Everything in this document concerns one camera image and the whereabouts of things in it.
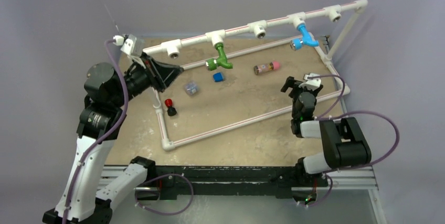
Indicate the pink capped small bottle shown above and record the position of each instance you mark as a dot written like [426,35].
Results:
[266,67]

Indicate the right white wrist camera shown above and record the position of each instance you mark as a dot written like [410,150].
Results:
[311,81]

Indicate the white PVC pipe frame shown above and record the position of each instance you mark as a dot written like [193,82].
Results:
[258,28]

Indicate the blue cube block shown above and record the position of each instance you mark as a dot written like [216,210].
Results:
[218,77]

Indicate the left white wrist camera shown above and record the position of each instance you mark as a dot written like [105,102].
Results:
[132,46]

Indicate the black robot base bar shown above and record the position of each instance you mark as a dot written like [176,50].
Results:
[281,182]

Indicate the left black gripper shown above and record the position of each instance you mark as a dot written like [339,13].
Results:
[160,75]

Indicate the green water faucet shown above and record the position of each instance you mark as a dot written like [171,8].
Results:
[220,61]

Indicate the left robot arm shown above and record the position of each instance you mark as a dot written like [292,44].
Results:
[108,93]

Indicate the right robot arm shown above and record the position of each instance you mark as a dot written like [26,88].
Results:
[343,142]

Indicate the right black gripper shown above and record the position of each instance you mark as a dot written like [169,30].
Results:
[294,84]

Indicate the red and black knob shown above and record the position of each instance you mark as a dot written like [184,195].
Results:
[171,111]

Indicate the blue water faucet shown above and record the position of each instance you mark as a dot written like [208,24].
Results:
[305,40]

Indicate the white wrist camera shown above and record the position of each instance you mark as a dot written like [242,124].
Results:
[132,46]
[311,81]

